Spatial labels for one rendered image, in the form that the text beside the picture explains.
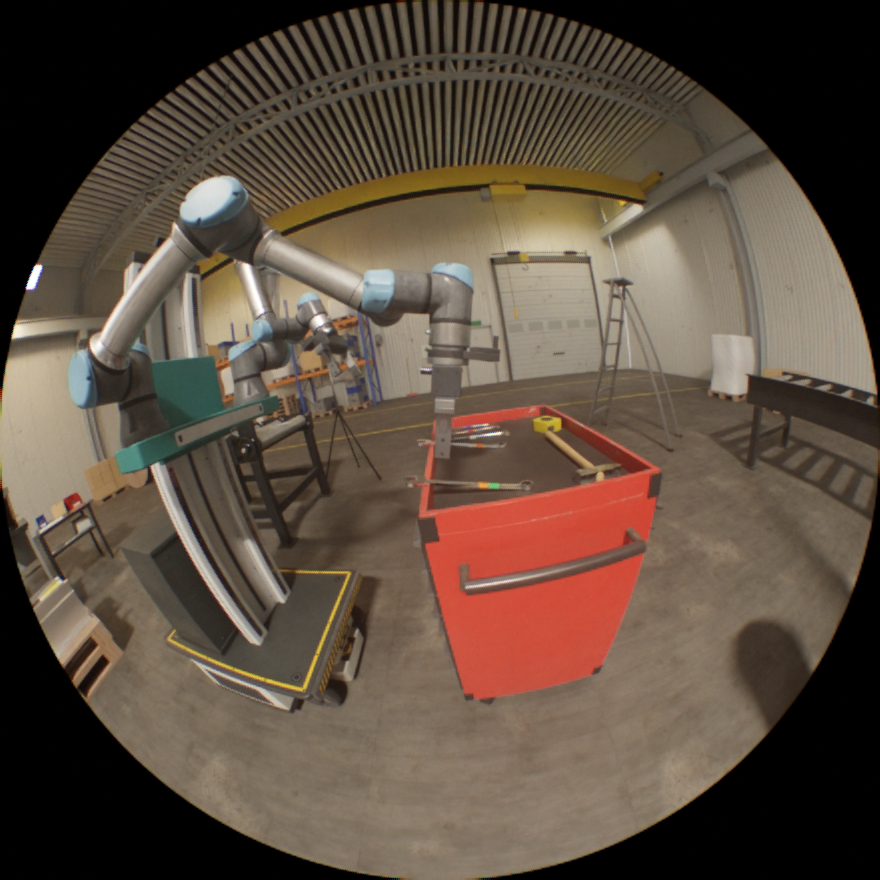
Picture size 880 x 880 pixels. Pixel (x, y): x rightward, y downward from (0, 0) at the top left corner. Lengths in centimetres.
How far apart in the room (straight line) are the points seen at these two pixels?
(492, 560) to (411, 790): 95
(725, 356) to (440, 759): 707
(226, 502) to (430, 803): 131
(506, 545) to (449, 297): 44
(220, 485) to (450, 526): 93
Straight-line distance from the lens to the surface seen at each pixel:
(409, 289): 48
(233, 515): 123
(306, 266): 63
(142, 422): 78
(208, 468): 117
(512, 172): 913
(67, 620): 261
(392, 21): 784
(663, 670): 142
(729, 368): 695
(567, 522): 53
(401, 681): 136
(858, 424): 301
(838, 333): 811
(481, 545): 51
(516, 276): 1145
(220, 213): 57
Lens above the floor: 118
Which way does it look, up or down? 16 degrees down
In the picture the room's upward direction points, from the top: 9 degrees counter-clockwise
